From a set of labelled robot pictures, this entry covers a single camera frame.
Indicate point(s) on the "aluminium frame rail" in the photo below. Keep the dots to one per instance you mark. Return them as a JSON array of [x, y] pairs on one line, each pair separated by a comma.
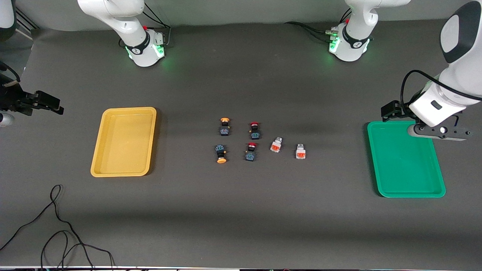
[[26, 23]]

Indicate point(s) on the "yellow plastic tray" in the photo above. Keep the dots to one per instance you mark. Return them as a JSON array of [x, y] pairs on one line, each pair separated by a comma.
[[124, 158]]

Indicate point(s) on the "green button white orange block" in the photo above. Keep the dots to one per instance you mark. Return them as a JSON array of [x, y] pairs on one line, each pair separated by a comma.
[[300, 151], [276, 145]]

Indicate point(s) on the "yellow push button switch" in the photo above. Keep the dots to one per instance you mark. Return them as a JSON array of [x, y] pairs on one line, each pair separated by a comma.
[[224, 127], [221, 153]]

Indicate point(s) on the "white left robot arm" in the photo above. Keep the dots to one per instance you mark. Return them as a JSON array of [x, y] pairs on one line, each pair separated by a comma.
[[459, 75]]

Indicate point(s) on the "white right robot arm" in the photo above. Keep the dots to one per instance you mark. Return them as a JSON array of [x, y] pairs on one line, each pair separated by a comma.
[[131, 22]]

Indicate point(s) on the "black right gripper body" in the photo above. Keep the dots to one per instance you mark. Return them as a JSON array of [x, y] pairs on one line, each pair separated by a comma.
[[11, 99]]

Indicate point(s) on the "red push button switch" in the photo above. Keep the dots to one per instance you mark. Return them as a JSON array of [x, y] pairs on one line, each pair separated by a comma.
[[254, 130], [250, 151]]

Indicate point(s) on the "dark grey table cloth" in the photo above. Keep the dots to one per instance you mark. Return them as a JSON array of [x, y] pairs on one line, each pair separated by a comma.
[[241, 210]]

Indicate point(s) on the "green plastic tray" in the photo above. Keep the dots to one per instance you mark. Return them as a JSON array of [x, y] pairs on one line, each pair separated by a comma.
[[406, 169]]

